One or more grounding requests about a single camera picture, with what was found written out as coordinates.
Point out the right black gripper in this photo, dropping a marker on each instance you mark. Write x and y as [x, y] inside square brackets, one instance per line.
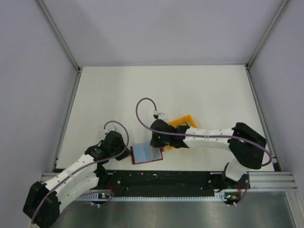
[155, 143]

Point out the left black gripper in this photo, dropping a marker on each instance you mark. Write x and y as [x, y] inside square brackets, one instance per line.
[126, 153]

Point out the gold credit card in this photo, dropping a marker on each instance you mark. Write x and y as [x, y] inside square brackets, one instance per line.
[155, 152]

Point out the red leather card holder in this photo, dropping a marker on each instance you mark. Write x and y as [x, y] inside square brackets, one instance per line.
[142, 153]

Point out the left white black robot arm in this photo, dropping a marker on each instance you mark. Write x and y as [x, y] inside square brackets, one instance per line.
[46, 201]

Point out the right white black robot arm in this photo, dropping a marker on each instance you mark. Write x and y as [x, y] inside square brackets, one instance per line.
[247, 145]

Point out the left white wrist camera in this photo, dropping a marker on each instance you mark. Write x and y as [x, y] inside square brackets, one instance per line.
[106, 131]

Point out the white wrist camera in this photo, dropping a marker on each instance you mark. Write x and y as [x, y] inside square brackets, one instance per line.
[158, 115]
[106, 131]

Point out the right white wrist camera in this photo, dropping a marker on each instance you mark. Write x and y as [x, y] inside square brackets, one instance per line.
[158, 115]

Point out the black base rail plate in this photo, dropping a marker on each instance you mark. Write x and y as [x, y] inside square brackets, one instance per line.
[167, 183]

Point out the white slotted cable duct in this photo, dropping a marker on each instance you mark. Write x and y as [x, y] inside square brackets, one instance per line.
[220, 196]

